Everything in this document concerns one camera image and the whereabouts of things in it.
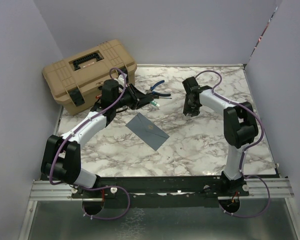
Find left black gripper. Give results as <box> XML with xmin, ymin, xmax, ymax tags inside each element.
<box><xmin>113</xmin><ymin>83</ymin><xmax>153</xmax><ymax>110</ymax></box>

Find aluminium frame rail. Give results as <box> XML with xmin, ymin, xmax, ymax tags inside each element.
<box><xmin>29</xmin><ymin>178</ymin><xmax>295</xmax><ymax>202</ymax></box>

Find grey paper envelope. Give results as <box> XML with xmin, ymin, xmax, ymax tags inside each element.
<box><xmin>125</xmin><ymin>113</ymin><xmax>170</xmax><ymax>151</ymax></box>

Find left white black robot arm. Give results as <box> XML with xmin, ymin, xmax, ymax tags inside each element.
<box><xmin>40</xmin><ymin>79</ymin><xmax>154</xmax><ymax>198</ymax></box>

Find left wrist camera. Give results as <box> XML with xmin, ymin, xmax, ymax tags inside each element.
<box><xmin>115</xmin><ymin>73</ymin><xmax>128</xmax><ymax>87</ymax></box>

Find tan plastic toolbox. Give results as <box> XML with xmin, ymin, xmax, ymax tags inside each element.
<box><xmin>42</xmin><ymin>39</ymin><xmax>137</xmax><ymax>116</ymax></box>

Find blue handled pliers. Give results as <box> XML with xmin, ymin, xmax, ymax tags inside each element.
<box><xmin>145</xmin><ymin>80</ymin><xmax>165</xmax><ymax>94</ymax></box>

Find green white glue stick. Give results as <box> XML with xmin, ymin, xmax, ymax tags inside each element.
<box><xmin>150</xmin><ymin>100</ymin><xmax>160</xmax><ymax>108</ymax></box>

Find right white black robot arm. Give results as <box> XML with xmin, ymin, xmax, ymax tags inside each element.
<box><xmin>182</xmin><ymin>77</ymin><xmax>259</xmax><ymax>196</ymax></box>

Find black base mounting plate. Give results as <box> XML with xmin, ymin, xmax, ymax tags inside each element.
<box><xmin>72</xmin><ymin>175</ymin><xmax>249</xmax><ymax>209</ymax></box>

